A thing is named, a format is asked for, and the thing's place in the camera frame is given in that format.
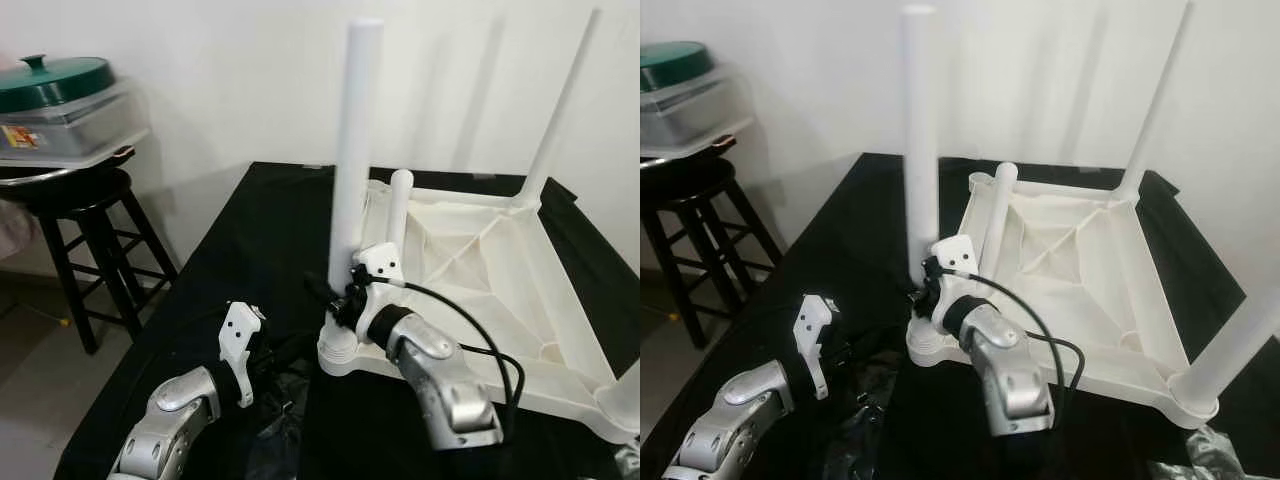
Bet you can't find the clear plastic storage container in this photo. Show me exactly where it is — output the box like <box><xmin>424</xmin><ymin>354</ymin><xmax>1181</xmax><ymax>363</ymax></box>
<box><xmin>0</xmin><ymin>55</ymin><xmax>151</xmax><ymax>166</ymax></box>
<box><xmin>640</xmin><ymin>40</ymin><xmax>753</xmax><ymax>156</ymax></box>

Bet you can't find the black round stool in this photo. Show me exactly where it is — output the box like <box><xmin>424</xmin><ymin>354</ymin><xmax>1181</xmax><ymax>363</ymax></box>
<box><xmin>640</xmin><ymin>160</ymin><xmax>786</xmax><ymax>349</ymax></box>
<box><xmin>25</xmin><ymin>165</ymin><xmax>179</xmax><ymax>356</ymax></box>

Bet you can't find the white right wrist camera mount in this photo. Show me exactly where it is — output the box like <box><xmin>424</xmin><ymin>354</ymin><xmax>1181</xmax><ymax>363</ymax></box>
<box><xmin>930</xmin><ymin>235</ymin><xmax>979</xmax><ymax>331</ymax></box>
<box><xmin>350</xmin><ymin>242</ymin><xmax>406</xmax><ymax>341</ymax></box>

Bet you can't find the black tablecloth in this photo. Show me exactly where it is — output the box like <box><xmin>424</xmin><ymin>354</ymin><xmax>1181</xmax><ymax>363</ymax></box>
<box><xmin>55</xmin><ymin>160</ymin><xmax>641</xmax><ymax>480</ymax></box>
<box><xmin>640</xmin><ymin>152</ymin><xmax>1280</xmax><ymax>480</ymax></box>

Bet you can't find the cream plastic children table top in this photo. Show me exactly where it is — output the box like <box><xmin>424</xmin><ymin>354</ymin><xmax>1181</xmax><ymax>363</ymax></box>
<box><xmin>318</xmin><ymin>178</ymin><xmax>641</xmax><ymax>441</ymax></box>
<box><xmin>907</xmin><ymin>165</ymin><xmax>1221</xmax><ymax>431</ymax></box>

